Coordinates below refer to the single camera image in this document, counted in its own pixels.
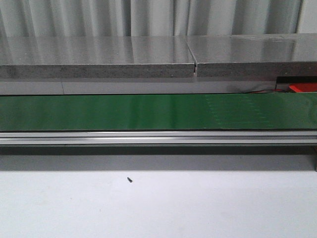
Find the grey stone slab right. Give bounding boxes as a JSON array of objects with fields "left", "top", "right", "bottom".
[{"left": 186, "top": 34, "right": 317, "bottom": 77}]

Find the red cable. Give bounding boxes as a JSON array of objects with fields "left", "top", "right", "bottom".
[{"left": 245, "top": 88, "right": 288, "bottom": 94}]

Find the aluminium conveyor side rail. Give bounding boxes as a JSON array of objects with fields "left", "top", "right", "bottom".
[{"left": 0, "top": 130, "right": 317, "bottom": 146}]

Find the grey stone slab left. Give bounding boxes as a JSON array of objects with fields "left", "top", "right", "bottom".
[{"left": 0, "top": 36, "right": 196, "bottom": 79}]

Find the red plate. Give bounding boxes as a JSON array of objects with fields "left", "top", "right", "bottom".
[{"left": 289, "top": 83, "right": 317, "bottom": 93}]

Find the grey rear conveyor panel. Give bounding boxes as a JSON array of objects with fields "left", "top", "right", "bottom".
[{"left": 0, "top": 76, "right": 276, "bottom": 95}]

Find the grey stone slab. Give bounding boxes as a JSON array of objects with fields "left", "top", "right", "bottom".
[
  {"left": 0, "top": 36, "right": 196, "bottom": 79},
  {"left": 186, "top": 34, "right": 317, "bottom": 77}
]

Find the green conveyor belt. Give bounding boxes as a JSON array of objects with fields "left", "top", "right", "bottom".
[{"left": 0, "top": 93, "right": 317, "bottom": 131}]

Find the grey pleated curtain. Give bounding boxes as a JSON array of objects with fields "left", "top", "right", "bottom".
[{"left": 0, "top": 0, "right": 302, "bottom": 37}]

